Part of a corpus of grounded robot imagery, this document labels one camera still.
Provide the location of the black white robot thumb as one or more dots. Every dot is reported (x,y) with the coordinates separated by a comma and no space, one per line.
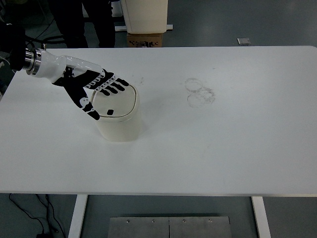
(89,109)

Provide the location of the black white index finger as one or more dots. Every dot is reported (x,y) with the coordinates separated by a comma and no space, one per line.
(103,90)

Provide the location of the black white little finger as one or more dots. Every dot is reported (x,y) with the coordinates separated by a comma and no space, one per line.
(109,78)

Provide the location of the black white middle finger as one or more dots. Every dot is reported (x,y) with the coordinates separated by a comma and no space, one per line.
(112,88)

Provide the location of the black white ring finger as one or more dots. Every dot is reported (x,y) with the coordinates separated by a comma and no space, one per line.
(94,83)

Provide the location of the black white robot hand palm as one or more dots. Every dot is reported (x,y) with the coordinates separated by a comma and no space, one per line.
(70,73)

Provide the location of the cream plastic trash can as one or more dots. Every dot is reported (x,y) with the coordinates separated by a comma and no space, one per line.
(120,116)

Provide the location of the brown cardboard box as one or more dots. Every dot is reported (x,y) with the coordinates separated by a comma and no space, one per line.
(145,40)

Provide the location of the person in dark trousers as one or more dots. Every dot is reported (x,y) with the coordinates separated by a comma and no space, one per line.
(69,18)

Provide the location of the robot arm with black sleeve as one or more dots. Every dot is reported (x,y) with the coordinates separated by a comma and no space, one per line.
(13,42)

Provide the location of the large cream bin background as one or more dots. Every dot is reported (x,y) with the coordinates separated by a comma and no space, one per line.
(145,16)

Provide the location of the white left table leg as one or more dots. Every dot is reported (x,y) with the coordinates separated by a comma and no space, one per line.
(78,216)

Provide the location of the white table leg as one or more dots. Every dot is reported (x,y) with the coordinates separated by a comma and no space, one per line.
(78,216)
(260,217)

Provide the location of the small grey floor plate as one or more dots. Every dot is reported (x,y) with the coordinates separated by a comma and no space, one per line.
(244,41)

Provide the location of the white right table leg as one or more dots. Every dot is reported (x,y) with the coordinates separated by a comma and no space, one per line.
(260,217)

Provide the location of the metal base plate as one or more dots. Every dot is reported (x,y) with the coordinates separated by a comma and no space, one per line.
(169,227)

